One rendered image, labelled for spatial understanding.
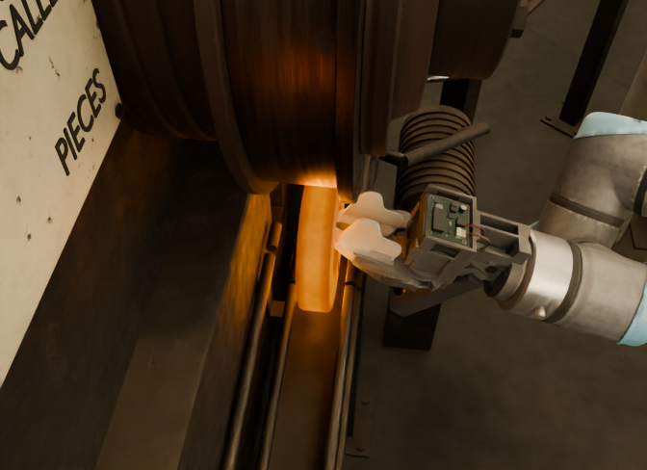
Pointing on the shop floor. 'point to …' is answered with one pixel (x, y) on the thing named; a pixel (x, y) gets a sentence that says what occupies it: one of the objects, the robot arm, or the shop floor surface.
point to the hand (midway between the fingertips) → (323, 226)
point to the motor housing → (441, 118)
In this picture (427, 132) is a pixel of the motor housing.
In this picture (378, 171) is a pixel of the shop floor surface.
